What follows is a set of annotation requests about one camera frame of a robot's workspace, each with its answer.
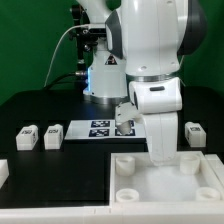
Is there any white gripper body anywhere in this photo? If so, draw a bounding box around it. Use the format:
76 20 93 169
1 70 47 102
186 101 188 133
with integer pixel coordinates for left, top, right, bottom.
142 112 178 165

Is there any white square tabletop part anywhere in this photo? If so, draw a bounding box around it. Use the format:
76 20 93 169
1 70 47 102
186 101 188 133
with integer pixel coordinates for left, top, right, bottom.
110 151 224 203

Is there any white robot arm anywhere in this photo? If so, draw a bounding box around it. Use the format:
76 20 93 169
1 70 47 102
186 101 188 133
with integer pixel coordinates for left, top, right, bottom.
77 0 206 165

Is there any white sheet with markers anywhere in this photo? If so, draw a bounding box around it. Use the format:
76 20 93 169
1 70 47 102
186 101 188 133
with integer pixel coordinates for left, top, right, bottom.
65 119 145 140

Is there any white block right edge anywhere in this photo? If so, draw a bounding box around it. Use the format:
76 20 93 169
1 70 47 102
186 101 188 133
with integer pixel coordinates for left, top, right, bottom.
205 154 224 186

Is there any white block edge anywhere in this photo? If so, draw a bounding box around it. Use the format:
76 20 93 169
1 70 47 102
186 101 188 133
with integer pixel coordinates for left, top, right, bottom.
0 160 9 188
205 154 224 186

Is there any white block left edge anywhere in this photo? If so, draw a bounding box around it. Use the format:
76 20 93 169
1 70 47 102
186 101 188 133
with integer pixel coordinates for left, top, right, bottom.
0 160 9 188

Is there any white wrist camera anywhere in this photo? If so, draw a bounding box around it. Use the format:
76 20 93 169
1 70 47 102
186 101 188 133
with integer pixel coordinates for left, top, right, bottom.
115 102 141 135

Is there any white front rail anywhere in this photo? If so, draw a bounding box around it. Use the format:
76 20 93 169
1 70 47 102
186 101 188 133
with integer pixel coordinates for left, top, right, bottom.
0 201 224 224

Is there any black cable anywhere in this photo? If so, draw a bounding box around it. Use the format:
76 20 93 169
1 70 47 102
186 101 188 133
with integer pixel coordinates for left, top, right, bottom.
42 70 90 92

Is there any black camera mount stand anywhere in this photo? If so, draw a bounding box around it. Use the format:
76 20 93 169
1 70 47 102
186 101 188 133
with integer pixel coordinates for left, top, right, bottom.
69 5 106 92

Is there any white cable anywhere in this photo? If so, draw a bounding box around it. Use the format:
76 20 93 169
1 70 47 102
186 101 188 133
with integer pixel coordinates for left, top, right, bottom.
43 23 88 88

